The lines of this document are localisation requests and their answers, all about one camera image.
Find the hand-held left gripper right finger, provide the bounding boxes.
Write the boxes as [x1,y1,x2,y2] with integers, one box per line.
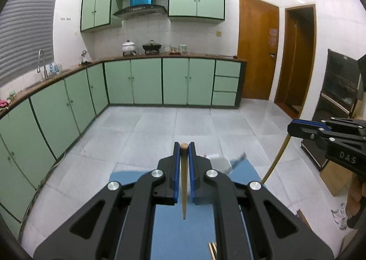
[189,142,335,260]

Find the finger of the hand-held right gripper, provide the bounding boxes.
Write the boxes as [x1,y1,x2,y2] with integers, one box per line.
[287,121,366,150]
[294,117,366,132]

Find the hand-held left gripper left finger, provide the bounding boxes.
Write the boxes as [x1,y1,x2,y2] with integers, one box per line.
[34,142,181,260]

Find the tan wooden chopstick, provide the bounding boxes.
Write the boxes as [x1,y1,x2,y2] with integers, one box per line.
[180,142,189,220]

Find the white double utensil holder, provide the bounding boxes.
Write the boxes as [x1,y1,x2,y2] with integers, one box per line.
[204,153,233,175]

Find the yellow wooden chopstick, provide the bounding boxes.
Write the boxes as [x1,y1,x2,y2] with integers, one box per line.
[261,134,292,185]

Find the bunch of patterned chopsticks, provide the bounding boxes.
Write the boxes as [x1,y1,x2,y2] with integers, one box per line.
[208,241,219,260]

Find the person's right hand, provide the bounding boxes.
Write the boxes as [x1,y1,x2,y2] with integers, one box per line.
[346,175,366,218]

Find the brown cardboard box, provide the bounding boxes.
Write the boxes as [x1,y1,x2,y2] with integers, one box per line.
[319,159,361,198]

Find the black glass-front cabinet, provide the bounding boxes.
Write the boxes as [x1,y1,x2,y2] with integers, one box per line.
[301,49,366,171]

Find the crumpled paper scraps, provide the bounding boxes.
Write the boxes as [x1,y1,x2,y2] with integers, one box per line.
[331,202,348,231]

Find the blue tablecloth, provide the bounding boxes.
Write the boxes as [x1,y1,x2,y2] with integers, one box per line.
[109,158,268,260]

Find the closed wooden door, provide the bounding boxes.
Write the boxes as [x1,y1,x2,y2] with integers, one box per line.
[237,0,280,101]

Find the black lidded pot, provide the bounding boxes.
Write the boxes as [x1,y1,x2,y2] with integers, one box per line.
[142,40,162,55]

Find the green base cabinets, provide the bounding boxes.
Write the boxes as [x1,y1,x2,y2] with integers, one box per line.
[0,53,247,238]

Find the white lidded pot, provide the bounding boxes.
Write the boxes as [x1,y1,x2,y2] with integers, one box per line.
[122,39,137,56]

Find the steel kitchen faucet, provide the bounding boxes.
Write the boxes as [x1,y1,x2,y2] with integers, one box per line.
[38,49,49,79]

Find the black range hood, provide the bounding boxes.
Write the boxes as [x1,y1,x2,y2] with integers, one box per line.
[112,0,168,19]

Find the grey window blind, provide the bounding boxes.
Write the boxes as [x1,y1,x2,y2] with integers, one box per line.
[0,0,61,87]

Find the wooden door frame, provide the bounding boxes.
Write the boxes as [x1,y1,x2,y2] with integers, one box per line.
[274,4,317,117]

